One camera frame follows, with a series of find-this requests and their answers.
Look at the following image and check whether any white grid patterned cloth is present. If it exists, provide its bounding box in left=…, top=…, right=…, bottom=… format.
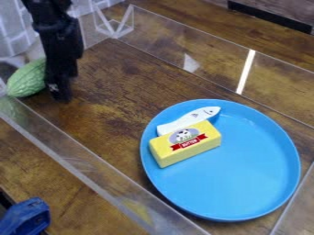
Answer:
left=0, top=0, right=44, bottom=60

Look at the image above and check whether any clear acrylic barrier wall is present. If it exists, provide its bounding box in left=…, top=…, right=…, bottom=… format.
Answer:
left=0, top=0, right=314, bottom=235

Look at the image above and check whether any green textured toy vegetable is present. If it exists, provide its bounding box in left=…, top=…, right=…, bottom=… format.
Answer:
left=7, top=58, right=46, bottom=97

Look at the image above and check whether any blue round plastic tray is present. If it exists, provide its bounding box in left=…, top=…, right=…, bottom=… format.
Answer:
left=140, top=99, right=301, bottom=221

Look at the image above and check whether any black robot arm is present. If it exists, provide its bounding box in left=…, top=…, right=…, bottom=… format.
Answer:
left=23, top=0, right=83, bottom=102

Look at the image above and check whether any yellow toy butter block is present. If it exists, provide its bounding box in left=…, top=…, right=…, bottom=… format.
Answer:
left=149, top=120, right=222, bottom=168

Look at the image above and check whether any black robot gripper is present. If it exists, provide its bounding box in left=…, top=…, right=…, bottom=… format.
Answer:
left=39, top=19, right=83, bottom=101

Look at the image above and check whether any white toy fish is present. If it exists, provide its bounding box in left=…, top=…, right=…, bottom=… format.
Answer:
left=157, top=106, right=222, bottom=136

